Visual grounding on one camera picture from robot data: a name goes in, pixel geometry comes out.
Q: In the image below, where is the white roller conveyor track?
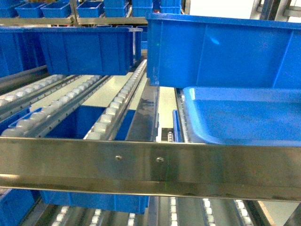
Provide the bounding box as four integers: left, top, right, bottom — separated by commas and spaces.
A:
84, 59, 147, 140

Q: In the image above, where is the large blue plastic crate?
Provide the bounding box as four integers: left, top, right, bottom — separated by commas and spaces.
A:
146, 13, 301, 89

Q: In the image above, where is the long blue bin left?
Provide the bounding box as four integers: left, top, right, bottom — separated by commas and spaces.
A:
0, 27, 142, 77

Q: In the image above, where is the blue plastic tray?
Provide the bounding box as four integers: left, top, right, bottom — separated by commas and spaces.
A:
183, 87, 301, 146

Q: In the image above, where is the steel rack front rail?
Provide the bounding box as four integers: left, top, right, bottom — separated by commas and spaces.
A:
0, 137, 301, 202

